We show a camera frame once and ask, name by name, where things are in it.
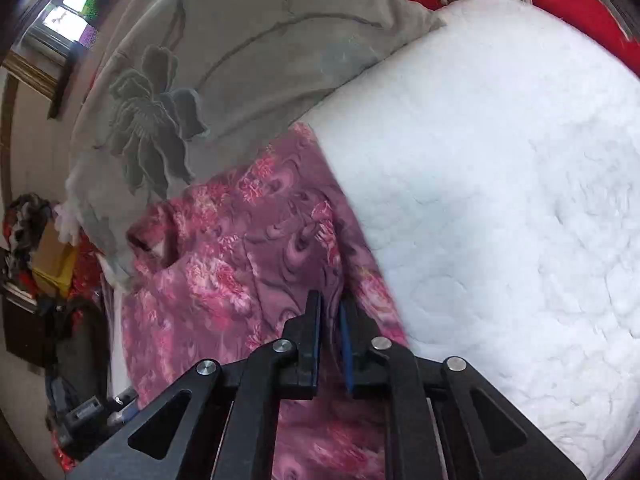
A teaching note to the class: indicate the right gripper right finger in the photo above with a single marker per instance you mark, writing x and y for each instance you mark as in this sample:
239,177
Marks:
443,420

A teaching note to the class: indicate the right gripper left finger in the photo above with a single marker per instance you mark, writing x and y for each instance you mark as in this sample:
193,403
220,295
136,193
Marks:
218,421

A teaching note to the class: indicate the purple floral shirt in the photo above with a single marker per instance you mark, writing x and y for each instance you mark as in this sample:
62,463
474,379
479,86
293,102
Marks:
221,268

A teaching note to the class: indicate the pile of clothes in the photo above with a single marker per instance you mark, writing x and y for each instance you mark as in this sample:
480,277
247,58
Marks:
23,224

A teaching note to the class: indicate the cardboard box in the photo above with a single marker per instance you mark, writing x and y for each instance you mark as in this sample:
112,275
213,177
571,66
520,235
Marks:
53,263

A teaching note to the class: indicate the white quilted bedspread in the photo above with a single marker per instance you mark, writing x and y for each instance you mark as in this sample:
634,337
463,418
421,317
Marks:
493,166

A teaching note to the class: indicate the grey floral pillow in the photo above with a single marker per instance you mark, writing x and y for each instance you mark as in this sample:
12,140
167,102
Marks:
190,88

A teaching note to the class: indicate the window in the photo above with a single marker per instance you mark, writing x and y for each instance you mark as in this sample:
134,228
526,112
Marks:
64,23

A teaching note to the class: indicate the red blanket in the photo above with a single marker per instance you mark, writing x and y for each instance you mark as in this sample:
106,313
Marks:
594,19

